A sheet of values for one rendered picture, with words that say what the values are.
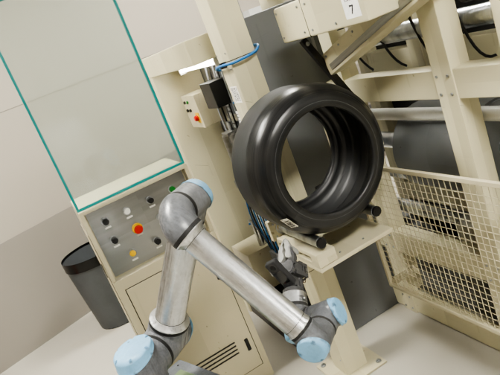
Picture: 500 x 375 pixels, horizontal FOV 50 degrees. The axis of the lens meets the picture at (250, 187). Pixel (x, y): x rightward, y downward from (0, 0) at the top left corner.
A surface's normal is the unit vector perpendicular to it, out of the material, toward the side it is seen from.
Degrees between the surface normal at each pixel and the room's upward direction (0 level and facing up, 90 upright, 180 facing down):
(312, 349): 93
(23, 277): 90
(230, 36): 90
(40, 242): 90
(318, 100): 79
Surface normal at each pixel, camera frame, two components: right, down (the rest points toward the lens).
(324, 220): 0.38, 0.30
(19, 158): 0.66, -0.03
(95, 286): 0.04, 0.36
